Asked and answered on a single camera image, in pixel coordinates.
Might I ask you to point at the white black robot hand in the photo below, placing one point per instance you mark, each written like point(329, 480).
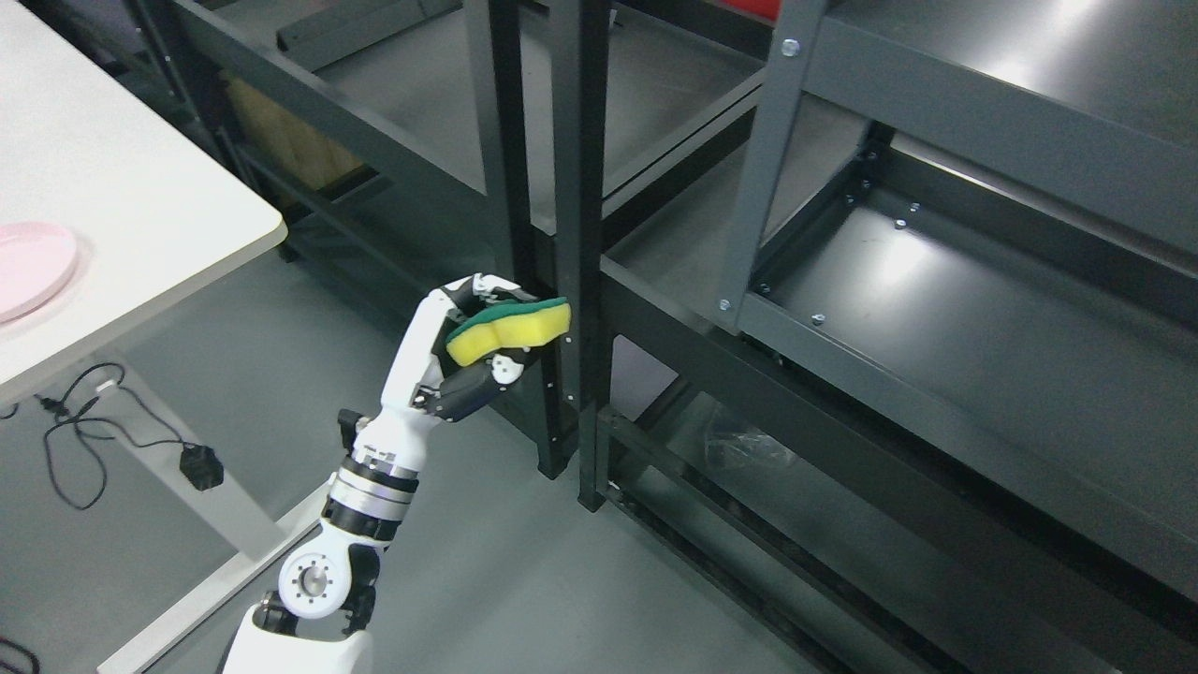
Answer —
point(424, 382)

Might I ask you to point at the green yellow sponge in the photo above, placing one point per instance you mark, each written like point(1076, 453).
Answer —
point(512, 324)

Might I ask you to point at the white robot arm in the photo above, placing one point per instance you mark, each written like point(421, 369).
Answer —
point(316, 620)

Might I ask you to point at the dark metal shelf rack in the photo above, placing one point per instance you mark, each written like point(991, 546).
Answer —
point(595, 148)

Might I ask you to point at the grey metal shelf unit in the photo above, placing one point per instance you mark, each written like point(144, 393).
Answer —
point(992, 202)

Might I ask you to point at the black plug under table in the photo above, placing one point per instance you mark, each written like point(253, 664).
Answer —
point(201, 467)

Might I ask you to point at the white long table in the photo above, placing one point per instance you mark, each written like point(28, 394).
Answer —
point(155, 219)

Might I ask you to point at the pink round plate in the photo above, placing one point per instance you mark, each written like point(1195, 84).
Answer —
point(37, 261)

